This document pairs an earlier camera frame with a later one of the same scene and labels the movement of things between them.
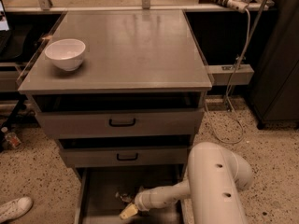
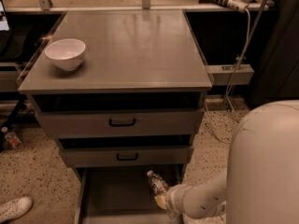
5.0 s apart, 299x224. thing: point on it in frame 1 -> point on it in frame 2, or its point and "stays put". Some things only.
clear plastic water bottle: x=129 y=198 -> x=157 y=183
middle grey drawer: x=97 y=157 stays put
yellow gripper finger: x=131 y=210 -> x=161 y=201
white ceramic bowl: x=66 y=54 stays put
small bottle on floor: x=11 y=138 stays put
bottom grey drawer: x=97 y=187 stays put
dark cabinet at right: x=275 y=92 stays put
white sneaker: x=15 y=209 stays put
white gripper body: x=142 y=201 -> x=173 y=199
